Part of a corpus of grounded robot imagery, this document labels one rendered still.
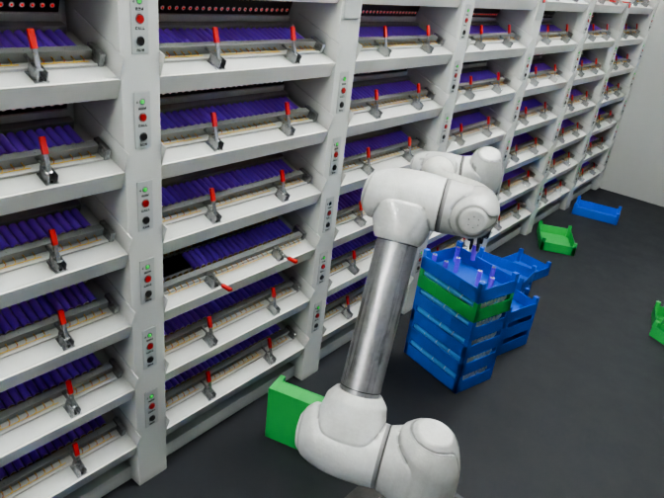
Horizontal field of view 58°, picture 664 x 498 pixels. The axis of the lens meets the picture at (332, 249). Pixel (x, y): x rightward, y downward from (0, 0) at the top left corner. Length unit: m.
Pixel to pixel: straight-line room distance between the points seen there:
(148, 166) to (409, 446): 0.86
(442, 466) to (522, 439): 0.89
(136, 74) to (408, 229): 0.68
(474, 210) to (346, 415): 0.55
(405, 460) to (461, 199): 0.60
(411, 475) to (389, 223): 0.57
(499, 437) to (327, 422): 0.94
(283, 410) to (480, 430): 0.72
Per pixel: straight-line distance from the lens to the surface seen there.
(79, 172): 1.37
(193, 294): 1.68
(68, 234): 1.46
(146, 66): 1.37
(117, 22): 1.33
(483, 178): 1.94
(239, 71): 1.54
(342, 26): 1.81
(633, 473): 2.35
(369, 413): 1.43
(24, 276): 1.40
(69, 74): 1.32
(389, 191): 1.40
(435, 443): 1.41
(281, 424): 2.00
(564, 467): 2.24
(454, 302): 2.24
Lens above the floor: 1.43
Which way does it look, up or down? 26 degrees down
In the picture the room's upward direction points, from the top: 7 degrees clockwise
